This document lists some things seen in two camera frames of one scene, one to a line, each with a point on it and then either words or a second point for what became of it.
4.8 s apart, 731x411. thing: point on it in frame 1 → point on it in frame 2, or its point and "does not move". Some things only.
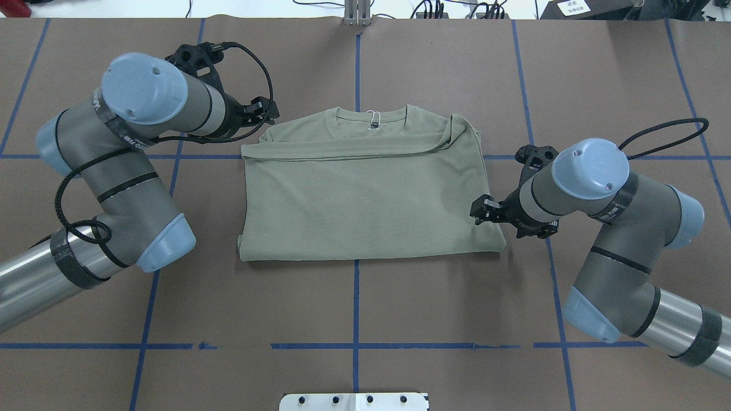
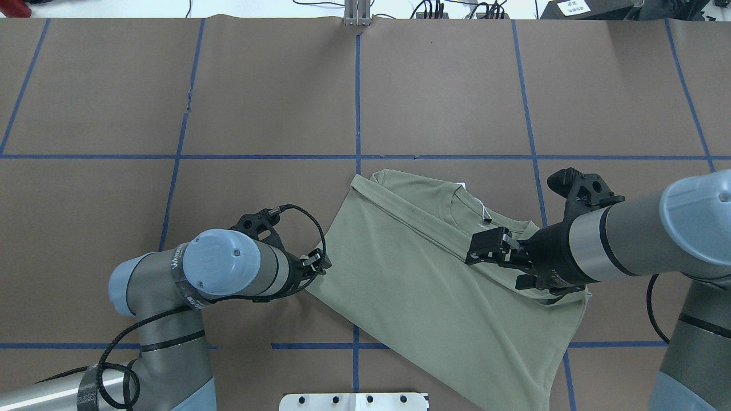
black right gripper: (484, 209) → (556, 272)
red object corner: (15, 8) does not move
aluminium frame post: (357, 12) does not move
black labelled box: (588, 9) does not move
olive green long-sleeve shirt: (366, 182) → (398, 251)
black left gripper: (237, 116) → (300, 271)
